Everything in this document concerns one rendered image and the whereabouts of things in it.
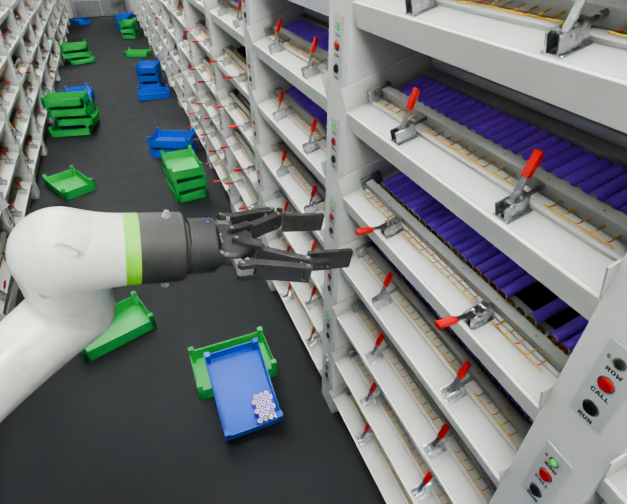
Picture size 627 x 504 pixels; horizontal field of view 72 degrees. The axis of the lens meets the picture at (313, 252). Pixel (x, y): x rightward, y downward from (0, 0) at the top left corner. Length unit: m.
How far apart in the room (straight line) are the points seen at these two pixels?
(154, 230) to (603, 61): 0.51
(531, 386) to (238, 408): 1.16
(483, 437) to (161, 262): 0.61
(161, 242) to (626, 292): 0.50
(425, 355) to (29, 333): 0.69
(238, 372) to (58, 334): 1.11
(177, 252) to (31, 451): 1.37
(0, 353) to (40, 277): 0.12
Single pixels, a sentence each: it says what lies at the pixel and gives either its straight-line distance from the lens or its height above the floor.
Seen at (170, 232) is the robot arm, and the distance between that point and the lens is 0.56.
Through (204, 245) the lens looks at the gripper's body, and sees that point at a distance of 0.57.
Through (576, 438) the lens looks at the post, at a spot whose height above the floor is 0.91.
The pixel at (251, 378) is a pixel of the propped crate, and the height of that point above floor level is 0.06.
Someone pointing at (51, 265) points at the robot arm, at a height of 1.11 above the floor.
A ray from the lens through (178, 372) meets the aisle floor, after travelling 1.84.
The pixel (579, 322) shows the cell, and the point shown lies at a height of 0.95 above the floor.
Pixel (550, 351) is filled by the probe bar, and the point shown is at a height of 0.93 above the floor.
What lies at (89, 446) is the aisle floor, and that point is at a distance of 1.77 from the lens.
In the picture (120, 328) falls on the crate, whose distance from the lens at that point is 2.08.
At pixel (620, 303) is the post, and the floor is 1.10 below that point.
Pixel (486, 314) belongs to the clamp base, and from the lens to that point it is 0.74.
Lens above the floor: 1.40
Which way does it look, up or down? 37 degrees down
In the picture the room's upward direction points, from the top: straight up
